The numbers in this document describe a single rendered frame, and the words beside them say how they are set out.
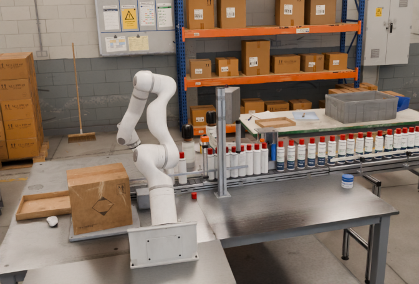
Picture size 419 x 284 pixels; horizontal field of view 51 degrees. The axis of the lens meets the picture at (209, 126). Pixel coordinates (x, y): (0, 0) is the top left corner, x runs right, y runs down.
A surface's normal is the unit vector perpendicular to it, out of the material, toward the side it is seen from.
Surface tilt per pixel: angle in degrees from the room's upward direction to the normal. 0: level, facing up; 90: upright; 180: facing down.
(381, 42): 90
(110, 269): 0
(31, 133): 90
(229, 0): 90
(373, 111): 90
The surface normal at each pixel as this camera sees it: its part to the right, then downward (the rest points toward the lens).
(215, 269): -0.03, -0.96
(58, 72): 0.18, 0.26
